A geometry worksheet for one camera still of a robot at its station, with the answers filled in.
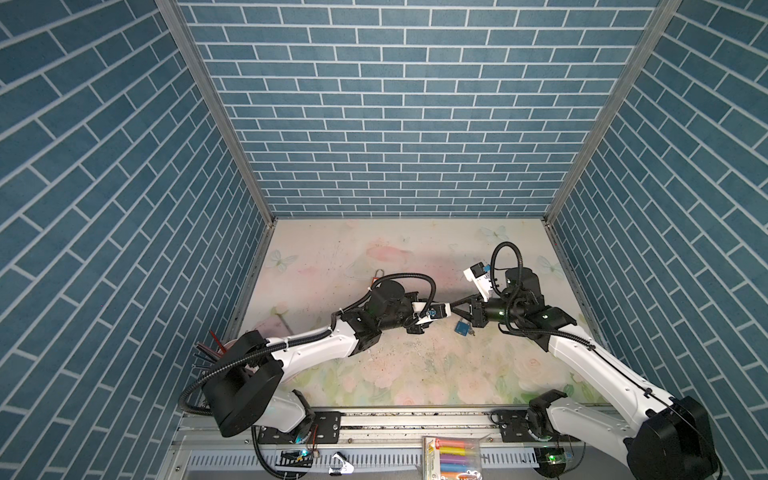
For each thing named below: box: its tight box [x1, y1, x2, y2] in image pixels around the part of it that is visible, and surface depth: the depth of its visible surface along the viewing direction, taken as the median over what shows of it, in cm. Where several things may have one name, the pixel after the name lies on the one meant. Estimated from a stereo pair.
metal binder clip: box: [328, 451, 355, 476], surface depth 70 cm
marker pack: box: [422, 436, 482, 480], surface depth 70 cm
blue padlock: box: [454, 318, 471, 336], surface depth 93 cm
